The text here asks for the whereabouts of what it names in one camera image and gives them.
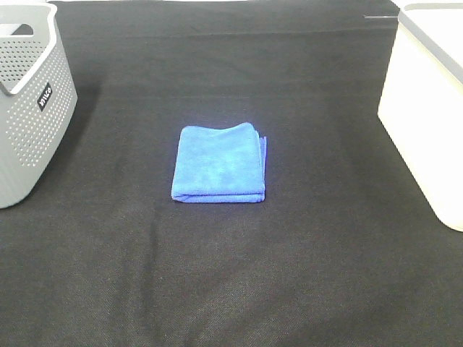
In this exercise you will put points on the folded blue microfiber towel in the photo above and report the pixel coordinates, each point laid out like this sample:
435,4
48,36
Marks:
220,165

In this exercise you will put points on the black fabric table cloth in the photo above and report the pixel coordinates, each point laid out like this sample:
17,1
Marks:
344,250

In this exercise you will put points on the white plastic storage box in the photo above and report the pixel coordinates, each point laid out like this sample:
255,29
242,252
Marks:
421,103

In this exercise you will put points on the grey perforated plastic basket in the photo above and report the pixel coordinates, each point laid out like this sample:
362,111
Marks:
38,97

